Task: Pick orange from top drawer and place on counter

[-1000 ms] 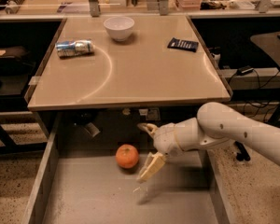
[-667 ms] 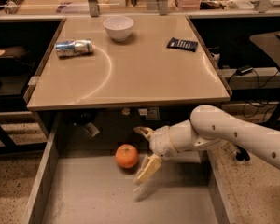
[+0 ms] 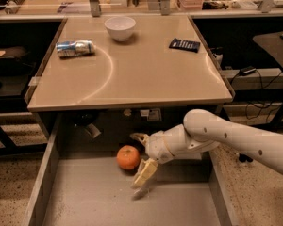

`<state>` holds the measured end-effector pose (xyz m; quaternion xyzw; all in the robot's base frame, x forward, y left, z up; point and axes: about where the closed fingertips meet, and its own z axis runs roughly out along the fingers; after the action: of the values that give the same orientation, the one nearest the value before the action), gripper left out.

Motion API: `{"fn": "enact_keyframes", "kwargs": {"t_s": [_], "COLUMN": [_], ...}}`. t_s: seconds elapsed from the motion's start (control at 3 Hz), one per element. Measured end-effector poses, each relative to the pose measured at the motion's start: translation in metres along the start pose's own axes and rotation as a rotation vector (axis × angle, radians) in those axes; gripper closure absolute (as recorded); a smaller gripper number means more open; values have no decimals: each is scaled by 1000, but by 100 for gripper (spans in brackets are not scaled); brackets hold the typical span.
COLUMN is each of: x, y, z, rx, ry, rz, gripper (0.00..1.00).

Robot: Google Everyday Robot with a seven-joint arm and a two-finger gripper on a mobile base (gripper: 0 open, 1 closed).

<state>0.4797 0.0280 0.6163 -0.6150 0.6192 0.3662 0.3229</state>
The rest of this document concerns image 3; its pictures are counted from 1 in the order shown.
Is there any crushed blue silver can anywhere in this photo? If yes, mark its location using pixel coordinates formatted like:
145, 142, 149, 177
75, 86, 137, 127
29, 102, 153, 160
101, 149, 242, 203
56, 40, 95, 58

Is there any black power adapter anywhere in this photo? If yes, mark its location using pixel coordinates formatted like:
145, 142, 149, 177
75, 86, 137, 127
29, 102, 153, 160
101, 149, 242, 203
239, 66, 257, 76

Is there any black desk left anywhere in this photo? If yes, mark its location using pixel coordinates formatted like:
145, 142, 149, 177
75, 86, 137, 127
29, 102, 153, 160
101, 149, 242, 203
0, 19, 65, 156

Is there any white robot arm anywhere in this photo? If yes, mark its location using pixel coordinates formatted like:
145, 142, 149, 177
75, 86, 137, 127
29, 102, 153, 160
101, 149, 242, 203
131, 109, 283, 189

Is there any beige counter cabinet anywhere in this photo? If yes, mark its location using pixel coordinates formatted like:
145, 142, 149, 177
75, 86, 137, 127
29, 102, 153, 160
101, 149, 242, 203
24, 14, 236, 139

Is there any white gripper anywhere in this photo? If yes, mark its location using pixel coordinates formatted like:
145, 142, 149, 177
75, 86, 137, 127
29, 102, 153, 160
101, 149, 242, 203
130, 131, 174, 189

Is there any open grey metal drawer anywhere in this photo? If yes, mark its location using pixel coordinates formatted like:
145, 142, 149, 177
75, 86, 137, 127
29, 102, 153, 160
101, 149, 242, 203
21, 114, 239, 226

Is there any orange fruit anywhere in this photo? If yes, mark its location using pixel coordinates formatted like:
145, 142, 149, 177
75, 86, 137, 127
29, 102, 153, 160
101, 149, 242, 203
116, 145, 141, 170

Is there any black desk frame right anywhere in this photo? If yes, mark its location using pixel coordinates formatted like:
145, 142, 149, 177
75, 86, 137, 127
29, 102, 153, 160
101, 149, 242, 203
224, 31, 283, 131

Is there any white ceramic bowl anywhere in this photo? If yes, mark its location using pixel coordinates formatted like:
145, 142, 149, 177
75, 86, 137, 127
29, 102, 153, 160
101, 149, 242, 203
105, 16, 136, 41

